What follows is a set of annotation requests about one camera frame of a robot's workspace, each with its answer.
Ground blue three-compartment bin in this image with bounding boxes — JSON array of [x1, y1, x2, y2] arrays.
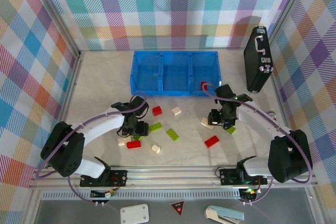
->
[[130, 50, 223, 98]]

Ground perforated metal strip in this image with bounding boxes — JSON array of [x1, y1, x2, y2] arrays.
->
[[41, 191, 242, 199]]

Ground white plate with holes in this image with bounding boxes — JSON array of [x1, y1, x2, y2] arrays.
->
[[120, 203, 150, 224]]

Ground red black triangle sign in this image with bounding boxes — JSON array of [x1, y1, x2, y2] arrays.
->
[[169, 200, 185, 217]]

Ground light blue white stapler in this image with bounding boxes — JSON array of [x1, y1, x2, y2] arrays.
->
[[204, 205, 245, 224]]

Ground black left camera cable loop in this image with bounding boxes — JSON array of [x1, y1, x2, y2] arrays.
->
[[117, 125, 131, 137]]

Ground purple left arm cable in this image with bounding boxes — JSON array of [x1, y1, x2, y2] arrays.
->
[[35, 91, 148, 205]]

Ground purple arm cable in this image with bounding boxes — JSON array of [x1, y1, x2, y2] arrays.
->
[[35, 91, 148, 205], [201, 82, 314, 206]]

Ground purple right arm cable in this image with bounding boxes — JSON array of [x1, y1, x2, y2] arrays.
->
[[201, 82, 314, 206]]

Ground black briefcase with metal handle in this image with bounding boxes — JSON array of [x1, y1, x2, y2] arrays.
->
[[243, 26, 275, 93]]

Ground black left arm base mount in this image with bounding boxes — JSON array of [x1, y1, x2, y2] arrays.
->
[[79, 169, 129, 187]]

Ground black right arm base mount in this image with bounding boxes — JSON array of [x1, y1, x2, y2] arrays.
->
[[219, 167, 268, 186]]

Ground aluminium mounting rail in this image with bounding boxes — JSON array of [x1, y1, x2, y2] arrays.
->
[[28, 165, 318, 190]]

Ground left cable connector block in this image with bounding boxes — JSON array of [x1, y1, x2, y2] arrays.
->
[[90, 189, 116, 199]]

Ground cable connector block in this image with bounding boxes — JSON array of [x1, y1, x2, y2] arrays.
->
[[90, 189, 116, 199], [239, 187, 257, 201]]

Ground right cable connector block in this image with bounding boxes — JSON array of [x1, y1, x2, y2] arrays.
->
[[239, 187, 257, 201]]

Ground aluminium frame post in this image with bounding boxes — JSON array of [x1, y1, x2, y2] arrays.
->
[[267, 0, 317, 49], [25, 0, 83, 59]]

